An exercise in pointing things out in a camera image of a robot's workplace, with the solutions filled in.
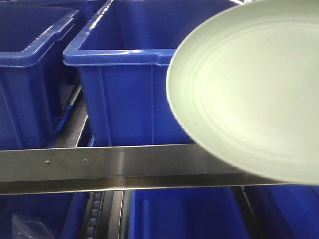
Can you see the blue plastic bin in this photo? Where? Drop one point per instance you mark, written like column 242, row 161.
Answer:
column 122, row 55
column 35, row 84

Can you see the blue bin lower shelf right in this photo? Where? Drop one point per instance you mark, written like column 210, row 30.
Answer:
column 286, row 211

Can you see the green round plate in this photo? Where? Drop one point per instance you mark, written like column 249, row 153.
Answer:
column 244, row 85

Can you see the blue bin lower shelf left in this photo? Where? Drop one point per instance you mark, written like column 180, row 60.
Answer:
column 62, row 213

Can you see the blue plastic bin right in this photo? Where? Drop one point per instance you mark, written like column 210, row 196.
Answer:
column 122, row 55

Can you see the blue bin shelf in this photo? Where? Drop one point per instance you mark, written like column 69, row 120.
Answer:
column 186, row 213
column 286, row 211
column 62, row 213

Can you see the stainless steel shelf rack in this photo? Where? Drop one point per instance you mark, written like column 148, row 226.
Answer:
column 70, row 166

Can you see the blue bin lower shelf middle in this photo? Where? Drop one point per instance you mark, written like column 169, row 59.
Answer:
column 186, row 213

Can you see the blue plastic bin left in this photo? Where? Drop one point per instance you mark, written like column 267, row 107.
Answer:
column 35, row 84

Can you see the clear plastic bag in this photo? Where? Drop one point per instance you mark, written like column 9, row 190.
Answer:
column 29, row 228

